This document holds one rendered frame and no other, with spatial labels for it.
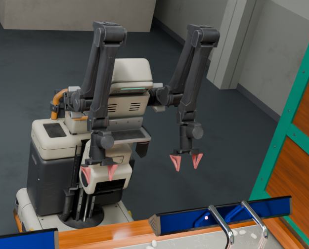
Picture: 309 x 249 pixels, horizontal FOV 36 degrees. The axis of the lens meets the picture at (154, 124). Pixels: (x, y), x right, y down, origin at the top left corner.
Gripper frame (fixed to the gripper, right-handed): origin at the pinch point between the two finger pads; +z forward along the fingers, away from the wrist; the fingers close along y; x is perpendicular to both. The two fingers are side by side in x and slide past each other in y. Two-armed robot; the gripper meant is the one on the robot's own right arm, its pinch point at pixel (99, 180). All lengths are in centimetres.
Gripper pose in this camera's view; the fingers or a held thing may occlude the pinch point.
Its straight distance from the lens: 200.4
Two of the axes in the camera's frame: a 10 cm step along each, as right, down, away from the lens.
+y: 8.7, -0.8, 4.9
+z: 0.3, 9.9, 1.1
